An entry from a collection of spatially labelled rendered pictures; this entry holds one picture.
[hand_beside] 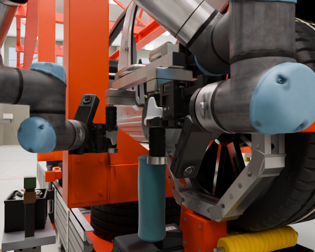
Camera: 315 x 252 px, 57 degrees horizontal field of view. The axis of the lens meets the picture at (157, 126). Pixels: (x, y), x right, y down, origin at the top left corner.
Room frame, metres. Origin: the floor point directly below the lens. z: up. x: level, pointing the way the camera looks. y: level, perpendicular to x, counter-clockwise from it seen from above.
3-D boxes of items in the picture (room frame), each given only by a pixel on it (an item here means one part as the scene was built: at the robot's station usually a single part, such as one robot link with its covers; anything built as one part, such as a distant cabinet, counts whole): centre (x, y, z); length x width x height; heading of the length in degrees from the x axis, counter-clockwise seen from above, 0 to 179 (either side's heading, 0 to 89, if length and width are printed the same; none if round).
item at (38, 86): (0.63, 0.25, 0.91); 0.11 x 0.08 x 0.11; 140
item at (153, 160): (0.62, 0.00, 0.83); 0.04 x 0.04 x 0.16
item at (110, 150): (0.93, 0.15, 0.83); 0.04 x 0.04 x 0.16
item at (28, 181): (1.01, 0.44, 0.64); 0.04 x 0.04 x 0.04; 26
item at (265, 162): (0.87, -0.14, 0.85); 0.54 x 0.07 x 0.54; 26
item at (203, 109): (0.42, -0.09, 0.85); 0.08 x 0.05 x 0.08; 115
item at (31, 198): (1.01, 0.44, 0.59); 0.04 x 0.04 x 0.04; 26
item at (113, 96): (0.94, 0.12, 0.93); 0.09 x 0.05 x 0.05; 116
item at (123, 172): (1.37, 0.00, 0.69); 0.52 x 0.17 x 0.35; 116
